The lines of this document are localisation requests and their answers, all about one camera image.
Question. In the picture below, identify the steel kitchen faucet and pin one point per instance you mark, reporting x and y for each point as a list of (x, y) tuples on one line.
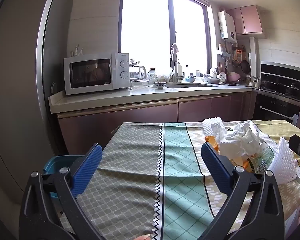
[(175, 70)]

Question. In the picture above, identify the steel kitchen sink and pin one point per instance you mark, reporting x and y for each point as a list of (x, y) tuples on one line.
[(190, 85)]

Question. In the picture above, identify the steel pot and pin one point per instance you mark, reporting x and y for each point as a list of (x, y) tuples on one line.
[(255, 82)]

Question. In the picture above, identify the patterned tablecloth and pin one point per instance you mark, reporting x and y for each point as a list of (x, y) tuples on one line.
[(140, 167)]

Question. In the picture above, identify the white water heater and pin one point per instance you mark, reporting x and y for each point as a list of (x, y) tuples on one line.
[(226, 27)]

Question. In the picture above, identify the kitchen counter cabinets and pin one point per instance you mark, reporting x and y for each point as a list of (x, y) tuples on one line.
[(140, 115)]

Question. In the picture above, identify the clear plastic bottle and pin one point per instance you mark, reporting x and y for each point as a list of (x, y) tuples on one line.
[(263, 158)]

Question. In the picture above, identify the black built-in stove oven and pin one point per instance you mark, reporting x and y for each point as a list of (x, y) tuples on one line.
[(277, 105)]

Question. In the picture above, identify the white foam fruit net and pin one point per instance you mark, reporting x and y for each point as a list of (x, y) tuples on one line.
[(212, 126), (283, 163)]

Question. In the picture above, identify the person's left hand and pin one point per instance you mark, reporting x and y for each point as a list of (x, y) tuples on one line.
[(143, 237)]

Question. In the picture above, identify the steel bowl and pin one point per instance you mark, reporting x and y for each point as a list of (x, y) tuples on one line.
[(212, 80)]

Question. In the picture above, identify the wall utensil rack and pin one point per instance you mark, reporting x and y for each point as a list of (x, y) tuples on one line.
[(236, 55)]

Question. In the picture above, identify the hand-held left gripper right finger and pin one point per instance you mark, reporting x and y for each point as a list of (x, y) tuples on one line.
[(215, 167)]

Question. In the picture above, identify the orange peel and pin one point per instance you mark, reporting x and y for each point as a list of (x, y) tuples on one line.
[(211, 141)]

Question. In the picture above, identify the black frying pan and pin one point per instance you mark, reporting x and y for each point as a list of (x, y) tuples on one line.
[(245, 66)]

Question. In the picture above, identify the blue plastic bin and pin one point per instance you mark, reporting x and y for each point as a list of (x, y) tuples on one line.
[(55, 163)]

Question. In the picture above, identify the pink wall cabinet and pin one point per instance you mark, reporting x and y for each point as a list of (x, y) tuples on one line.
[(247, 21)]

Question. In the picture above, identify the blue patterned bowl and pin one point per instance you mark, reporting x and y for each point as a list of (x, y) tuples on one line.
[(160, 85)]

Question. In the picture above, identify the glass electric kettle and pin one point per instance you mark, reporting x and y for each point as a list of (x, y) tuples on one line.
[(138, 72)]

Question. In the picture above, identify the kitchen window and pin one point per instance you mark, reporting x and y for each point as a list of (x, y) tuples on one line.
[(145, 30)]

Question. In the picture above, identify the white tissue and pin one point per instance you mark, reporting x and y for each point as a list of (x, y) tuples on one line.
[(236, 140)]

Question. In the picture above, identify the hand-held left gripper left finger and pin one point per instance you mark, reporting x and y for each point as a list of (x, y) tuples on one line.
[(87, 170)]

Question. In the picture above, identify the white microwave oven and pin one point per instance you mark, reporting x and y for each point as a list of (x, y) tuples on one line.
[(90, 73)]

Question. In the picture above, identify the grey refrigerator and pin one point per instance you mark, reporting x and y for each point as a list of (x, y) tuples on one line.
[(15, 80)]

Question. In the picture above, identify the clear glass container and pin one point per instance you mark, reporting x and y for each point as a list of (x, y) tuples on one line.
[(140, 83)]

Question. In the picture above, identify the white bottle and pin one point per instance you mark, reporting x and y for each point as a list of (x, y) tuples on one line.
[(180, 70)]

